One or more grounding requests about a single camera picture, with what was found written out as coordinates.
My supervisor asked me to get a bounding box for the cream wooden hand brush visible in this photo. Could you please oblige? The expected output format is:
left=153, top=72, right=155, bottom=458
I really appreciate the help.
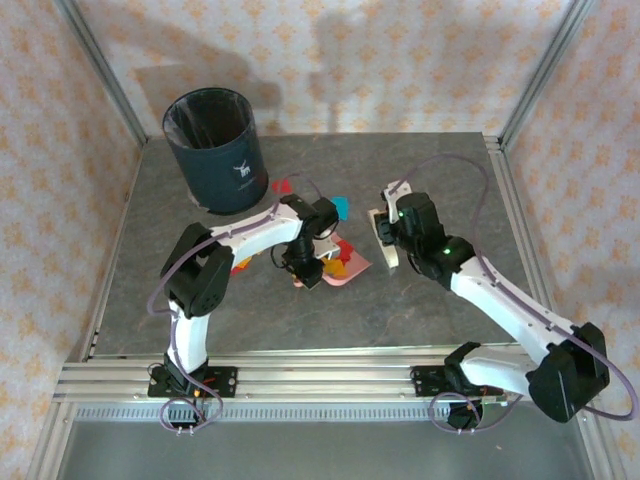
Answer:
left=367, top=208, right=401, bottom=276

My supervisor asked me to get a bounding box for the pink plastic dustpan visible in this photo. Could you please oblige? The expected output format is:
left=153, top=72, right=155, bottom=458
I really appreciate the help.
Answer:
left=292, top=238, right=375, bottom=291

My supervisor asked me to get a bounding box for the dark navy waste bin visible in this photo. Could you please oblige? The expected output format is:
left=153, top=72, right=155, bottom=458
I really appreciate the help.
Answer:
left=162, top=88, right=270, bottom=217

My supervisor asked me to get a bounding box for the clear plastic bin liner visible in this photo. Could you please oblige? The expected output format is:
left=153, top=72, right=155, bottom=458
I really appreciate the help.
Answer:
left=163, top=90, right=251, bottom=150

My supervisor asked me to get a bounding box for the grey metal shelf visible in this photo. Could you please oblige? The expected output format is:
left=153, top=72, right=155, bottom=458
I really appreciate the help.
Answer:
left=52, top=418, right=594, bottom=480

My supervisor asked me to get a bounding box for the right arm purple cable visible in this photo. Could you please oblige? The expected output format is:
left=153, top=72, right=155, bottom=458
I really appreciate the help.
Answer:
left=392, top=154, right=636, bottom=435

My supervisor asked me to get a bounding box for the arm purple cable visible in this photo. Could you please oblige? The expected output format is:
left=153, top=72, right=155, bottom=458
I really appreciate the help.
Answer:
left=392, top=154, right=636, bottom=435
left=147, top=172, right=326, bottom=437

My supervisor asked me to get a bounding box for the wide aluminium mounting rail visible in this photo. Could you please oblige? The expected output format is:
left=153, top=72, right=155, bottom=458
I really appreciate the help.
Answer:
left=52, top=349, right=599, bottom=404

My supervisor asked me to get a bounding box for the aluminium table side rail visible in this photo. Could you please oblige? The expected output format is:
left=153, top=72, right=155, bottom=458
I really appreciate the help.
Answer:
left=67, top=139, right=149, bottom=364
left=482, top=132, right=561, bottom=334

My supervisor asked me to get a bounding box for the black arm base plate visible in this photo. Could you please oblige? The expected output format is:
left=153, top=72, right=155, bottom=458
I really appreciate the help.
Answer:
left=410, top=366, right=454, bottom=399
left=148, top=366, right=239, bottom=399

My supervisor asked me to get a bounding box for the grey slotted cable duct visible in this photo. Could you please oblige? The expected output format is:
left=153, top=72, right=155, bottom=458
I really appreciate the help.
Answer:
left=74, top=404, right=581, bottom=422

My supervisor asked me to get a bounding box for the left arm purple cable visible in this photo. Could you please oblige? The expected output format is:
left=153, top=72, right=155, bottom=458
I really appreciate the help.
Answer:
left=147, top=172, right=326, bottom=437

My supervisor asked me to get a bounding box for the aluminium frame post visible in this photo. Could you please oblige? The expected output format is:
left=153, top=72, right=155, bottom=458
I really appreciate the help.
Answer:
left=497, top=0, right=600, bottom=149
left=53, top=0, right=150, bottom=146

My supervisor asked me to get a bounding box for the aluminium lower frame rail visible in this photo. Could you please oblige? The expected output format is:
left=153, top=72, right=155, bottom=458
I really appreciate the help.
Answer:
left=574, top=402, right=619, bottom=480
left=27, top=399, right=76, bottom=480

